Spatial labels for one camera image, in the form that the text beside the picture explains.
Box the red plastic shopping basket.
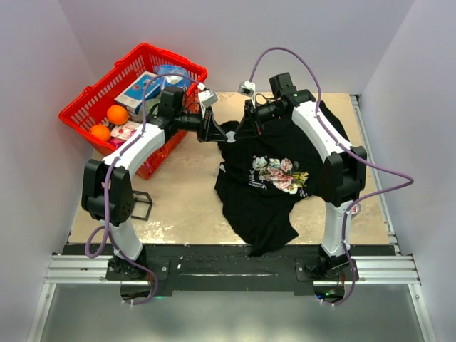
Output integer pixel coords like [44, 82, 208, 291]
[58, 42, 209, 181]

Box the orange fruit lower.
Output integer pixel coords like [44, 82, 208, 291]
[89, 124, 111, 142]

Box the black square frame stand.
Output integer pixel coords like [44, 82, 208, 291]
[131, 190, 153, 222]

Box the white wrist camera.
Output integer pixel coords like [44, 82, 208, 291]
[197, 83, 218, 108]
[238, 81, 256, 105]

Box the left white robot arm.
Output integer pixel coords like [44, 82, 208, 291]
[81, 87, 227, 280]

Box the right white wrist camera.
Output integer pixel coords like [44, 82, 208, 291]
[238, 81, 256, 105]

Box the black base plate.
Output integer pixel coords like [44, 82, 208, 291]
[62, 244, 398, 299]

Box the purple cable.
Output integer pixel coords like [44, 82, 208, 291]
[248, 46, 415, 307]
[85, 73, 207, 306]

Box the blue white product box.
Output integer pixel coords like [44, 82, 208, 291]
[115, 71, 161, 114]

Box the black printed t-shirt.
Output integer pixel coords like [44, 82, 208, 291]
[213, 100, 357, 257]

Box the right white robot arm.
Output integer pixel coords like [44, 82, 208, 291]
[234, 73, 367, 280]

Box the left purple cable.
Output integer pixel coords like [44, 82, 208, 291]
[85, 73, 207, 306]

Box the orange fruit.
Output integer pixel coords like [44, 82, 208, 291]
[106, 105, 130, 125]
[89, 124, 111, 142]

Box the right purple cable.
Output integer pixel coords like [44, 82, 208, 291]
[248, 46, 415, 307]

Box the green melon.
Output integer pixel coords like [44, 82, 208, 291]
[138, 98, 160, 120]

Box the orange fruit upper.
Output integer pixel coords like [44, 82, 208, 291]
[106, 105, 130, 125]

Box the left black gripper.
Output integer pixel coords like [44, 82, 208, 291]
[175, 105, 228, 143]

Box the white red snack packet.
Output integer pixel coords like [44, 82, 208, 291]
[110, 120, 140, 140]

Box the pink snack packet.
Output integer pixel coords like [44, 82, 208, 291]
[108, 138, 125, 149]

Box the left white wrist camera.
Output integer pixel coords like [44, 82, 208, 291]
[197, 83, 218, 108]

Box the blue plastic bag item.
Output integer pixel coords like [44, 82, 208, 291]
[154, 64, 192, 90]

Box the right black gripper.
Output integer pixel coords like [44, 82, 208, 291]
[234, 99, 286, 140]

